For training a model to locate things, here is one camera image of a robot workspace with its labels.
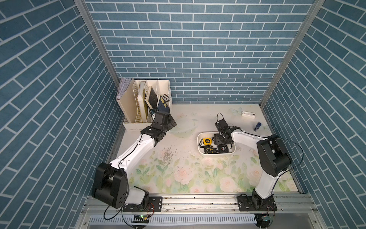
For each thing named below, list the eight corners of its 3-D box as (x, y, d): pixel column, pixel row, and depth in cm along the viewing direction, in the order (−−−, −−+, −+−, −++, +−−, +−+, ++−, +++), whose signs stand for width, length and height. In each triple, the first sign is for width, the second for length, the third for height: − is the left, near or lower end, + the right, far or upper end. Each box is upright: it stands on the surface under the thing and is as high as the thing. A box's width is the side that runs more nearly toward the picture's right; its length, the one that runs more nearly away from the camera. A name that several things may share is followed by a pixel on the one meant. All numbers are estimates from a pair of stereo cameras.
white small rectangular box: (241, 116, 117) (242, 113, 114) (241, 113, 119) (242, 110, 117) (254, 119, 115) (255, 116, 112) (254, 115, 117) (255, 113, 115)
